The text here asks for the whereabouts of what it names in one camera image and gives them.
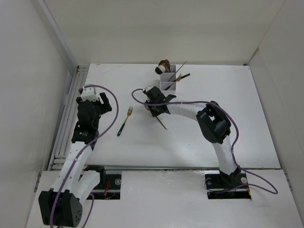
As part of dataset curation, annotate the gold fork green handle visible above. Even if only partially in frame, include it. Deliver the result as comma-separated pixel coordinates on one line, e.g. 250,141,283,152
117,106,133,137
165,74,183,91

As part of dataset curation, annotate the beige spoon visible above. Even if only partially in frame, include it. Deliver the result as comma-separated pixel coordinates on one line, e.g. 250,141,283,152
158,65,166,73

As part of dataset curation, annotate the black spoon wooden handle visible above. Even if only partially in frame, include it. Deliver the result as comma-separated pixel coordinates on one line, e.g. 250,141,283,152
155,67,162,75

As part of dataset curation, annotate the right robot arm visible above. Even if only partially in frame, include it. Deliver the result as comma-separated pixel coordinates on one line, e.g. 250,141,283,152
143,86,240,187

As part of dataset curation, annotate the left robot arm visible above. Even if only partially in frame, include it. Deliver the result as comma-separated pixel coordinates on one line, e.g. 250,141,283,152
38,89,112,228

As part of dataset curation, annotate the white three-compartment utensil holder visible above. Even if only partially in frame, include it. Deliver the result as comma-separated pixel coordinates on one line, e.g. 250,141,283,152
160,64,176,91

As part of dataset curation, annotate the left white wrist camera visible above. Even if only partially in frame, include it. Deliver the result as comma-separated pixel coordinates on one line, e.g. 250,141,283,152
77,86,99,103

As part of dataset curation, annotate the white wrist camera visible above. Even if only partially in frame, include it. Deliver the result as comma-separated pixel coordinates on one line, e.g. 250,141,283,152
142,86,154,94
77,86,99,103

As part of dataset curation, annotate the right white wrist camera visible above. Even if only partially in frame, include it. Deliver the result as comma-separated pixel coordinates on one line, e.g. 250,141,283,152
142,86,154,94

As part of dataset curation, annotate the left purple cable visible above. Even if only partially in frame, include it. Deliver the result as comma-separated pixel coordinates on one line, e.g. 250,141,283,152
48,85,119,228

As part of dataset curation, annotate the purple cable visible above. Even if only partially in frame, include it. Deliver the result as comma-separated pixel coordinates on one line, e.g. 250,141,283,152
132,88,279,196
48,85,119,228

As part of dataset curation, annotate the aluminium rail front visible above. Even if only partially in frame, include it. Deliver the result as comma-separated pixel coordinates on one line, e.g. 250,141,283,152
104,165,219,171

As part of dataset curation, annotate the aluminium rail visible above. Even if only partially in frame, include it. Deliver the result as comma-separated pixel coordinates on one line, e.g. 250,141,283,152
45,65,89,171
104,165,219,171

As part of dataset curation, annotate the aluminium rail left side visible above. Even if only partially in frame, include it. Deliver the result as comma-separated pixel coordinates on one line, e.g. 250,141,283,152
45,65,89,171

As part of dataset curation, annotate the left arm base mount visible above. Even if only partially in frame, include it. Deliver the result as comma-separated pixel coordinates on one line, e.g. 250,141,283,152
78,165,122,200

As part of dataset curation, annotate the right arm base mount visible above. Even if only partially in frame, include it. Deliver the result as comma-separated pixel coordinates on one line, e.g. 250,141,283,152
204,171,251,200

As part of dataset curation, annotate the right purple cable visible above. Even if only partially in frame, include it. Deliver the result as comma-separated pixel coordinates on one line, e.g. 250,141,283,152
132,88,279,196

